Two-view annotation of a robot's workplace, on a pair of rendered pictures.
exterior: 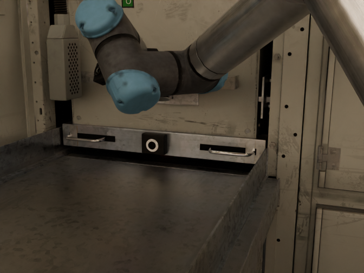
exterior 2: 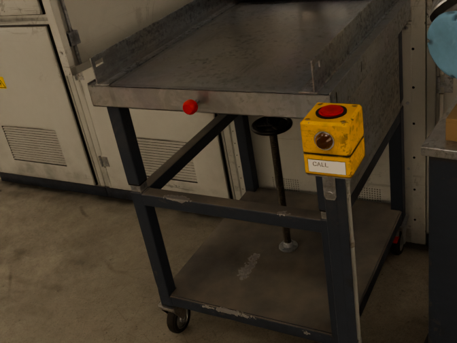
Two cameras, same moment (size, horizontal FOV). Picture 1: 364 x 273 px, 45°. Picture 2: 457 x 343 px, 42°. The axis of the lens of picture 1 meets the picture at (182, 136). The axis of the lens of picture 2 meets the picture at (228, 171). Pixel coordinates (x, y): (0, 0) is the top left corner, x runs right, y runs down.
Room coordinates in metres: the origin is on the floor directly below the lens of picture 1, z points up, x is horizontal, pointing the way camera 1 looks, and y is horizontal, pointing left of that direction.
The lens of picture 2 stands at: (-0.79, -0.03, 1.30)
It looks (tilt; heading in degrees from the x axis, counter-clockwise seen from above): 28 degrees down; 14
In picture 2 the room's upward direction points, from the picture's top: 10 degrees counter-clockwise
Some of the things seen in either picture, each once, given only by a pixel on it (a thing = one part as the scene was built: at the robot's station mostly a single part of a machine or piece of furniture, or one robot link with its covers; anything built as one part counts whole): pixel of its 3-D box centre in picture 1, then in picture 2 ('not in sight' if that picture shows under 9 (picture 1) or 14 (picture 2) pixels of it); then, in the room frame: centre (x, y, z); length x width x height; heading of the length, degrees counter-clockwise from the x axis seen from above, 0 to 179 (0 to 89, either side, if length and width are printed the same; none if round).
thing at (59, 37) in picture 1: (65, 62); not in sight; (1.08, 0.28, 1.09); 0.08 x 0.05 x 0.17; 161
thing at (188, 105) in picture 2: not in sight; (192, 105); (0.37, 0.30, 0.82); 0.04 x 0.03 x 0.03; 161
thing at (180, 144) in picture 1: (160, 140); not in sight; (1.09, 0.06, 0.89); 0.54 x 0.05 x 0.06; 71
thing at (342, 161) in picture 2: not in sight; (333, 139); (0.09, 0.00, 0.85); 0.08 x 0.08 x 0.10; 71
